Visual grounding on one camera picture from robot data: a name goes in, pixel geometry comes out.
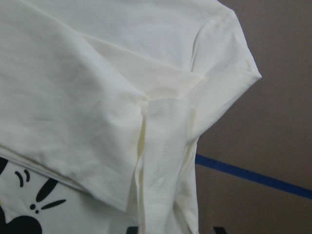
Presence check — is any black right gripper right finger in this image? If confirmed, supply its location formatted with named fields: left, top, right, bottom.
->
left=213, top=227, right=226, bottom=234

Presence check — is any cream white t-shirt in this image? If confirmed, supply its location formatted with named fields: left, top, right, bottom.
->
left=0, top=0, right=261, bottom=234

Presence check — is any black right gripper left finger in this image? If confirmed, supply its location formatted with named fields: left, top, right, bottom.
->
left=126, top=226, right=138, bottom=234

